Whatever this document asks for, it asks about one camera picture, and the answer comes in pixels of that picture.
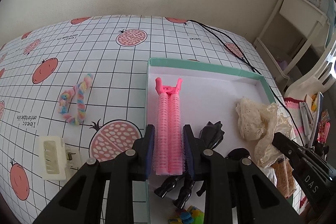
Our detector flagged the cream plastic hair claw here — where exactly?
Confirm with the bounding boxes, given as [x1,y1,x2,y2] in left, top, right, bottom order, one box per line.
[38,136,82,181]

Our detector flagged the nail clipper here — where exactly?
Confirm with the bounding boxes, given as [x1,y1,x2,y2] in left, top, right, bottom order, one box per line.
[299,102,314,137]

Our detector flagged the pink crochet mat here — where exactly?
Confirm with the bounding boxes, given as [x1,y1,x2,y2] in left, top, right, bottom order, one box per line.
[284,97,304,137]

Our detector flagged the black cable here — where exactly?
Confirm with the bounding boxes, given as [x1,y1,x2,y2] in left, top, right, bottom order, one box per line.
[187,19,305,146]

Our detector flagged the pink hair roller clip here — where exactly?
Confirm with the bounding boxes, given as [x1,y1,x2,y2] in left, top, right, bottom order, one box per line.
[154,77,185,176]

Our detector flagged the pomegranate print grid bedsheet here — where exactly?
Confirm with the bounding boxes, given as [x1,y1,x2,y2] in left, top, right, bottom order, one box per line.
[1,15,278,223]

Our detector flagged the colourful building block toy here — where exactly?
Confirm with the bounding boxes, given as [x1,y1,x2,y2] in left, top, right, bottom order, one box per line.
[167,206,205,224]

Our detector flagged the black toy car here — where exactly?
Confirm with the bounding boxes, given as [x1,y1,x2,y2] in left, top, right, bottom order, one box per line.
[227,147,251,161]

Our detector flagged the black action figure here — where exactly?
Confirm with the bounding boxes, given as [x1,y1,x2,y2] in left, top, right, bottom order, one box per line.
[154,121,224,209]

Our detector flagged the cream lace cloth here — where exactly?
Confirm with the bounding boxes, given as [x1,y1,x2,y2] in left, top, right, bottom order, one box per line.
[236,97,293,168]

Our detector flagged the orange snack packet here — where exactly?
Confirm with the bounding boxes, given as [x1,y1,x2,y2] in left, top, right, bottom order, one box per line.
[271,158,296,198]

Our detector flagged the pastel twisted hair tie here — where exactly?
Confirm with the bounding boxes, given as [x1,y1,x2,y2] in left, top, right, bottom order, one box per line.
[58,73,93,126]

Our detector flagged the teal shallow box tray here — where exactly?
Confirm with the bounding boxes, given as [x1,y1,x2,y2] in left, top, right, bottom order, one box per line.
[146,58,274,213]

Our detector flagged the white bedside shelf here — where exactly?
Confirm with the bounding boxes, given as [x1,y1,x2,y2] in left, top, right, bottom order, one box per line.
[253,0,335,100]

